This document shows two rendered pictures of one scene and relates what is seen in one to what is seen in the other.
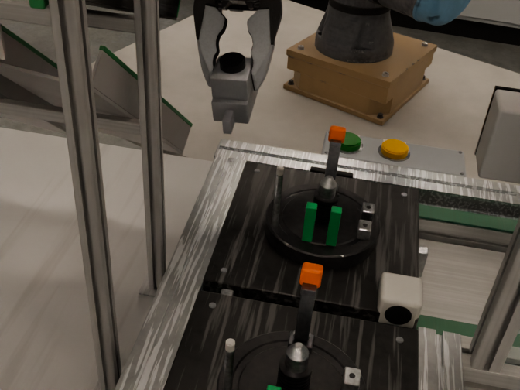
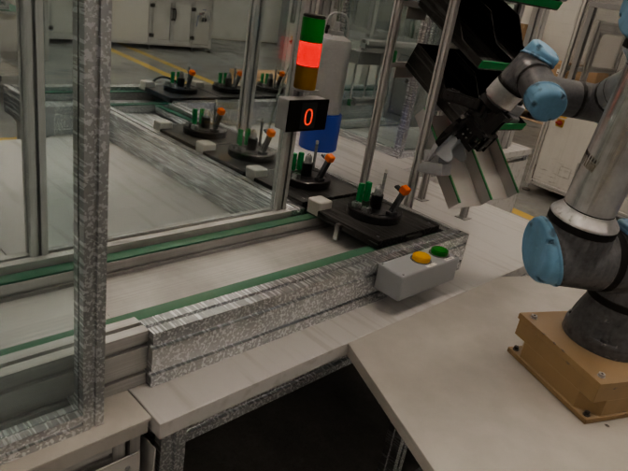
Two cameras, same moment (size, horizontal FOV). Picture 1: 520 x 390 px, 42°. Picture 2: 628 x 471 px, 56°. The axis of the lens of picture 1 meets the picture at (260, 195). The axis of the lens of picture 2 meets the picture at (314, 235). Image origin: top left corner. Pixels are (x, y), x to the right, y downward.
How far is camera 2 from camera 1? 187 cm
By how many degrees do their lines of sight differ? 100
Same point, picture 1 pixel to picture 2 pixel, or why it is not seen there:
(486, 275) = (317, 255)
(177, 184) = (474, 264)
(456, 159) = (398, 270)
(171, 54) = not seen: outside the picture
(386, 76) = (530, 316)
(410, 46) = (600, 367)
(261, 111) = not seen: hidden behind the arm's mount
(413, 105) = (537, 387)
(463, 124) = (491, 392)
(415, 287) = (317, 200)
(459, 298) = (313, 243)
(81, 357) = not seen: hidden behind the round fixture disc
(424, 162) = (404, 261)
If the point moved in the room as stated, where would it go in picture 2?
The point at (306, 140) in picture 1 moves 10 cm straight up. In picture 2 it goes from (501, 314) to (513, 276)
